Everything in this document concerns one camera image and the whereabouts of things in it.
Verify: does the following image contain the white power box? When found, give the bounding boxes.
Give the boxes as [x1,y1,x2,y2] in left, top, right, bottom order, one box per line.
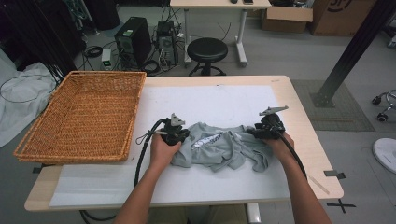
[101,48,113,71]

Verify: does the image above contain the black tape cross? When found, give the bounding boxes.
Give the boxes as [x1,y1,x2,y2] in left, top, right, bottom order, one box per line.
[326,198,357,215]

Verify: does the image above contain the black curtain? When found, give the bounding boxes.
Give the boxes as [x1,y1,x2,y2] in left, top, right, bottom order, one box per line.
[0,0,87,76]

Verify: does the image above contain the white table leg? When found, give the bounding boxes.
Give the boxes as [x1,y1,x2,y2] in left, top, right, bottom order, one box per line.
[246,203,262,224]

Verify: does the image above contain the grey floor mat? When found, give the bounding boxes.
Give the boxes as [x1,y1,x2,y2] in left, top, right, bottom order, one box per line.
[290,78,376,133]

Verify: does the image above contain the black computer tower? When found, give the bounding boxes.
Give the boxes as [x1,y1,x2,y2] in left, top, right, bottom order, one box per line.
[114,16,153,69]

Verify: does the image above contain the thin black floor cable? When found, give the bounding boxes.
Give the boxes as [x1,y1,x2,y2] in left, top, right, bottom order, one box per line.
[217,21,232,42]

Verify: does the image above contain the light wooden desk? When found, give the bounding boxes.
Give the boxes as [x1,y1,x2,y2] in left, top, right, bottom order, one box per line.
[169,0,273,68]

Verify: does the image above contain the black round stool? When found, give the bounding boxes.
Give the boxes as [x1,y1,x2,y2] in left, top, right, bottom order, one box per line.
[186,36,229,77]

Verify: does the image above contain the black bin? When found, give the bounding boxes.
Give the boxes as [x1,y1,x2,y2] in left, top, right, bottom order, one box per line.
[83,0,121,31]

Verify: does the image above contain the wicker basket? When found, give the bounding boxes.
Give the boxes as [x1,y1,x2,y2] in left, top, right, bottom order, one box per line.
[12,70,148,165]

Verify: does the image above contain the person's khaki trousers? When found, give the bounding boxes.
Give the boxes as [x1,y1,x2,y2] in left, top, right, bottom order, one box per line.
[146,204,248,224]

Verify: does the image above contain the open cardboard box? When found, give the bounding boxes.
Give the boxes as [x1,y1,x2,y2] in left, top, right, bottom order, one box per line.
[261,6,314,35]

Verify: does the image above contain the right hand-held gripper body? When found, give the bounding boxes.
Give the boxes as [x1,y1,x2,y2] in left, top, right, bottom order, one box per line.
[258,105,290,140]

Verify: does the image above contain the office chair base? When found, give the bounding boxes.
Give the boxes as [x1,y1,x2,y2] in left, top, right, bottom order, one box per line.
[371,89,396,123]

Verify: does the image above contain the large cardboard box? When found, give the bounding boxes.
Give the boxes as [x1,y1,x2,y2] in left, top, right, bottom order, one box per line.
[307,0,379,37]

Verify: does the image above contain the white foam mat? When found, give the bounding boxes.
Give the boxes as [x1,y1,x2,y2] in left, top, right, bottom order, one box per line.
[49,84,307,208]

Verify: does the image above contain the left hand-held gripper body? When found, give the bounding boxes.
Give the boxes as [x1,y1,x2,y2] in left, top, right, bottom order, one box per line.
[159,113,191,147]

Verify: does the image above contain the black cable coil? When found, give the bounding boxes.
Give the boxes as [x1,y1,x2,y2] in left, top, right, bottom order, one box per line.
[141,59,163,76]
[83,45,104,59]

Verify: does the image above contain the thin black cable loop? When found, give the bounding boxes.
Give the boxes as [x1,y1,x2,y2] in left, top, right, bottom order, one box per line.
[0,74,54,105]

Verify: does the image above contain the black tape strip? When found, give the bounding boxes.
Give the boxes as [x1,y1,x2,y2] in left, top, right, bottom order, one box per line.
[322,169,347,180]
[32,163,52,175]

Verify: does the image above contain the white cloth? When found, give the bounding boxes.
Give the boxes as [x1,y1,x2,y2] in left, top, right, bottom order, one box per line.
[0,49,58,148]

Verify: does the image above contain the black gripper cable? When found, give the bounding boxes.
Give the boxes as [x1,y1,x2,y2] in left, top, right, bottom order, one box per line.
[78,118,172,222]
[274,122,308,181]

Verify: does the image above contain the white round base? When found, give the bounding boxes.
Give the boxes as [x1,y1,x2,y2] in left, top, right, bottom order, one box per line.
[372,137,396,175]

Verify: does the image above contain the person's right hand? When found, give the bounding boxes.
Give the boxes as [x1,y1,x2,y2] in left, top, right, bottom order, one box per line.
[262,132,295,164]

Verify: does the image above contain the open-frame computer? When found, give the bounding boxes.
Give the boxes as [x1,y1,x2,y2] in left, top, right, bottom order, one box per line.
[155,20,180,67]

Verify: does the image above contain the grey-green printed t-shirt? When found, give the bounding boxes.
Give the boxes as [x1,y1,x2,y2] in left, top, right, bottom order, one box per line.
[170,121,275,173]

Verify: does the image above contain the person's left hand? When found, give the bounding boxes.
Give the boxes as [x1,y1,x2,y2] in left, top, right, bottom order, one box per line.
[148,133,182,171]

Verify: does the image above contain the thin grey cord loop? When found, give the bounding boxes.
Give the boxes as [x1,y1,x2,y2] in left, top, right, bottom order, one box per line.
[135,130,163,146]

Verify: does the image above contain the black metal post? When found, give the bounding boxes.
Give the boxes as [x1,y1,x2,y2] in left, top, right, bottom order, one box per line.
[309,0,396,109]

